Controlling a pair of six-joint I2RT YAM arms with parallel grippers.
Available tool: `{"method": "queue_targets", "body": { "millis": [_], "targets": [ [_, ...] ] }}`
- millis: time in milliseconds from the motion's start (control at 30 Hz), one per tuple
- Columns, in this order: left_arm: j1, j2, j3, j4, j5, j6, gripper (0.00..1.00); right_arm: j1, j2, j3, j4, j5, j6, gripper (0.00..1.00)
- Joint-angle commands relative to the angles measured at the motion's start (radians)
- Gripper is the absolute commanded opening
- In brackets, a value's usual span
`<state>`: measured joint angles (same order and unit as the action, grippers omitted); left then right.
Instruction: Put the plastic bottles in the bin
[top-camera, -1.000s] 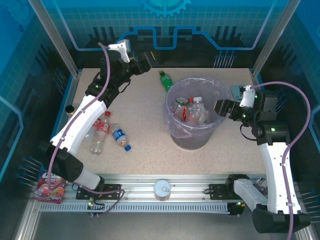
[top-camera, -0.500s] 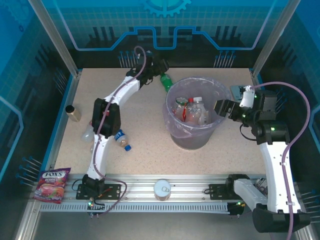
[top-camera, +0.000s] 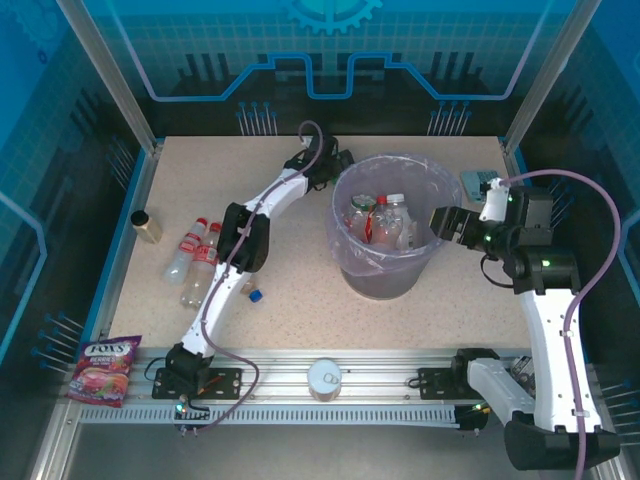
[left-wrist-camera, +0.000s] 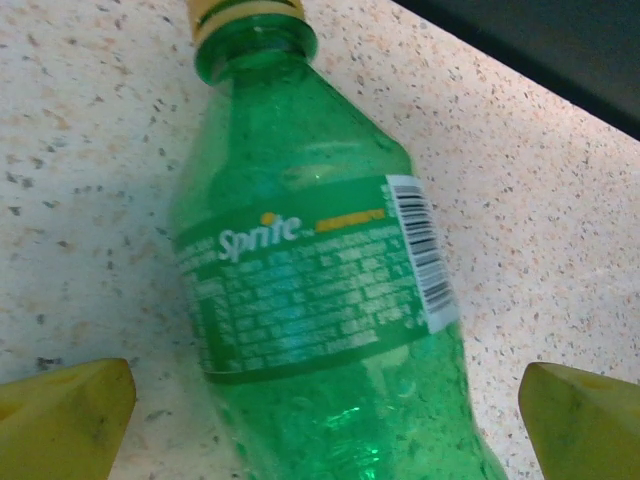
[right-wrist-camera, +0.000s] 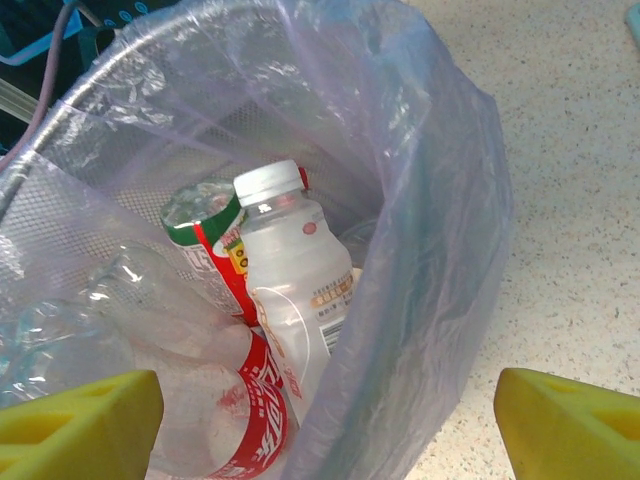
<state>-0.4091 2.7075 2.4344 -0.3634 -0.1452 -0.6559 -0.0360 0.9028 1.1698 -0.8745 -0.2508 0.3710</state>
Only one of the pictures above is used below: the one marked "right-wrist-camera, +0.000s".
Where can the grey mesh waste bin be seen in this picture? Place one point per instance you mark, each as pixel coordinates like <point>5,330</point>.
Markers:
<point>65,105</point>

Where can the bottle with green red label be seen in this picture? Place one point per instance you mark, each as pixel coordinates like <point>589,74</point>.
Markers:
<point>215,250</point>

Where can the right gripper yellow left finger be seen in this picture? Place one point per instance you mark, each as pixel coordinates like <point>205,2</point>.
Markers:
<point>65,445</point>

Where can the clear unlabelled plastic bottle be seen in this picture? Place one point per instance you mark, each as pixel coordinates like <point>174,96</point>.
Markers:
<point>150,295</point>

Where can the bin with clear plastic bag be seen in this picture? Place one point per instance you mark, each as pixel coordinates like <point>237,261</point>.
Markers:
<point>440,250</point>

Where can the white bottle with white cap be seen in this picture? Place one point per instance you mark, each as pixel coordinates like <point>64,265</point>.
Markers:
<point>295,260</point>

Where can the clear Coca-Cola bottle red label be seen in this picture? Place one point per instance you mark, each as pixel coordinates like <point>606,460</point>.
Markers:
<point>260,410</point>

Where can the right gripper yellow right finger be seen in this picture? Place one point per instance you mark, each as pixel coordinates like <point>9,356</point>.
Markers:
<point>575,440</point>

